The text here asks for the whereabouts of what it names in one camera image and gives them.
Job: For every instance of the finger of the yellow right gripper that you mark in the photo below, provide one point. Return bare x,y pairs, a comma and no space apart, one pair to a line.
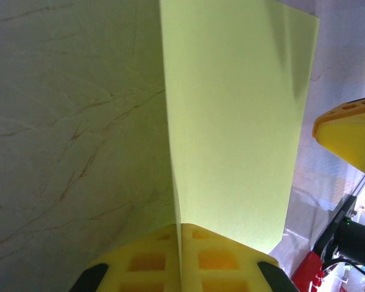
349,140

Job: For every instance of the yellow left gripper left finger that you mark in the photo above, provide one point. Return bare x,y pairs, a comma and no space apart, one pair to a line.
134,264

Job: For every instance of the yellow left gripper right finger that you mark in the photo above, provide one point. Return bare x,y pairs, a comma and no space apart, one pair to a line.
225,264

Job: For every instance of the lime green paper sheet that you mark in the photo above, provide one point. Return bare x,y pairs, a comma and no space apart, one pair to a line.
231,121

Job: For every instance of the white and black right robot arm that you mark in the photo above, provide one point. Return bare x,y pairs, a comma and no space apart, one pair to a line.
359,237

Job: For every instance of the red block on rail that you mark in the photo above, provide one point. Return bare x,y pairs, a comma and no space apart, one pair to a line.
307,273

